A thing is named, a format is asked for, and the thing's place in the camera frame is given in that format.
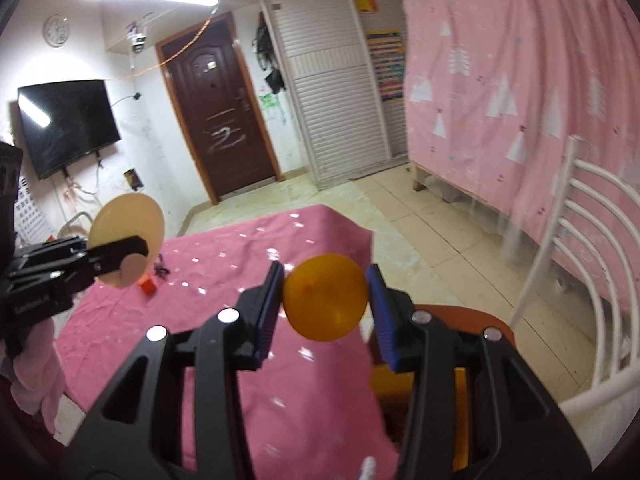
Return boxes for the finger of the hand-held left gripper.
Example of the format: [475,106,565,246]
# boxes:
[87,236,151,273]

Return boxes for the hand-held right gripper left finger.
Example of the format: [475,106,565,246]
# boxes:
[64,260,286,480]

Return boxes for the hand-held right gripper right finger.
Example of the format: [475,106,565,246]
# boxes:
[364,262,597,480]

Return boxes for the beige plastic disc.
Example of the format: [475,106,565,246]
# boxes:
[88,193,166,288]

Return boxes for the orange plastic disc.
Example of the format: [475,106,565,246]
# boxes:
[282,254,370,343]

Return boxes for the yellow plastic bin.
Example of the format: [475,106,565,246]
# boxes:
[372,362,471,473]

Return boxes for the pink star-print tablecloth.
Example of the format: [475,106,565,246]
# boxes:
[54,204,401,480]

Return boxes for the white eye chart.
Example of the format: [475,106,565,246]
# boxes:
[12,182,53,243]

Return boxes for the brown round stool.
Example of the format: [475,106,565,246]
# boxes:
[369,304,516,361]

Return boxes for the dark brown door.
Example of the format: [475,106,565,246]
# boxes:
[155,12,283,206]

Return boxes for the white metal chair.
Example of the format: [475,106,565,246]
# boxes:
[507,135,640,418]

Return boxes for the white louvred wardrobe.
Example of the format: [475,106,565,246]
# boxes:
[257,0,411,188]

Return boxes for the pink tree-print curtain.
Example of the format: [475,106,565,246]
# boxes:
[402,0,640,311]

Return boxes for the white metal frame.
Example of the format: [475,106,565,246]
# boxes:
[57,210,92,238]

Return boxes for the cables under television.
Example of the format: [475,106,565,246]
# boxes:
[62,157,108,201]

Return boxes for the black wall television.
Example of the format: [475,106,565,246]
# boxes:
[17,79,123,181]

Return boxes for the white security camera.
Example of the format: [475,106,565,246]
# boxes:
[127,22,148,55]

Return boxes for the orange string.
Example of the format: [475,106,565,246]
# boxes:
[102,7,218,83]

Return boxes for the white round wall clock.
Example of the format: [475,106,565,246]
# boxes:
[43,14,71,48]

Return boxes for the colourful grid wall chart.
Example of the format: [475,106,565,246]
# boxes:
[365,29,406,103]

